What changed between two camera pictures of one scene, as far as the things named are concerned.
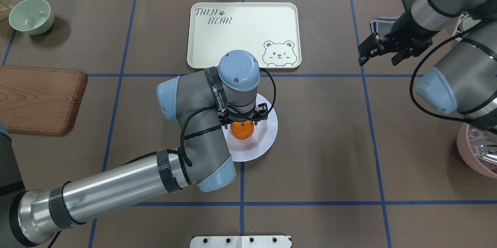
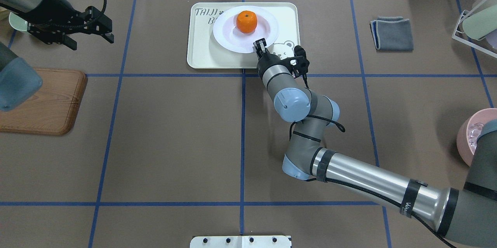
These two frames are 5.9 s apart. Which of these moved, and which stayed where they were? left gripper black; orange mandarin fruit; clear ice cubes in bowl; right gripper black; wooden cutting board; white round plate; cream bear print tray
Moved: left gripper black; right gripper black; orange mandarin fruit; white round plate
Stayed: wooden cutting board; clear ice cubes in bowl; cream bear print tray
